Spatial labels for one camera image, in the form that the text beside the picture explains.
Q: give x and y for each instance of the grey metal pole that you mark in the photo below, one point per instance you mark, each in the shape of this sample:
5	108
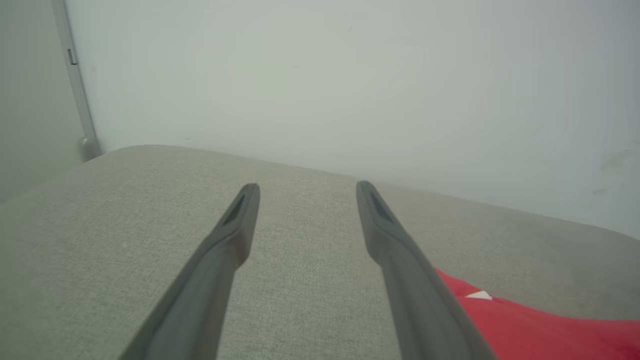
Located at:
77	85

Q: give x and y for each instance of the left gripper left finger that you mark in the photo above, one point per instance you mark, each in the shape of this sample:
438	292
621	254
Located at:
200	300

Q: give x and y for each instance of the red and white shirt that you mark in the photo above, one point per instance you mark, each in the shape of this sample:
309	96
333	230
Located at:
540	330

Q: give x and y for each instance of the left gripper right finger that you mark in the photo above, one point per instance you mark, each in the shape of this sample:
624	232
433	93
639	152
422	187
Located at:
420	300

